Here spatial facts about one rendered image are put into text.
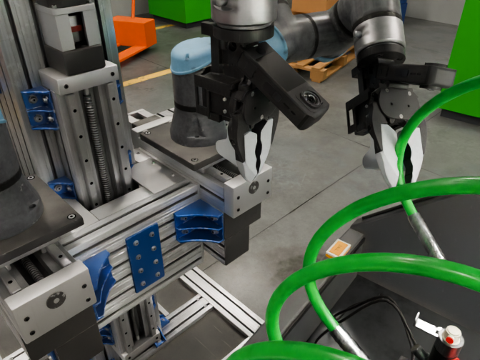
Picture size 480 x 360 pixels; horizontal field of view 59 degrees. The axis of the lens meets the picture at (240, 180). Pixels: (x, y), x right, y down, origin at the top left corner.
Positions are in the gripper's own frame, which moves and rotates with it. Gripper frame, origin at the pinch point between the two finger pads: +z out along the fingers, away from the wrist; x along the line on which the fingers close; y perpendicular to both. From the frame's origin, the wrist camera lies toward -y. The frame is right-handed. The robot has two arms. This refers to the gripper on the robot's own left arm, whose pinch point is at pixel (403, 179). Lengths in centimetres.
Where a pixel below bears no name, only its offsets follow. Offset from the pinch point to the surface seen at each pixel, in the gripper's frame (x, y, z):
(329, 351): 27.1, -22.0, 16.7
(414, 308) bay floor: -24.1, 27.9, 20.9
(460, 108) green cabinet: -244, 198, -110
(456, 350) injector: 0.8, -6.1, 21.5
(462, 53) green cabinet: -228, 176, -145
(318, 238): 18.7, -7.5, 8.6
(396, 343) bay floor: -16.0, 24.7, 26.5
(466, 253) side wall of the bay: -24.7, 13.6, 10.1
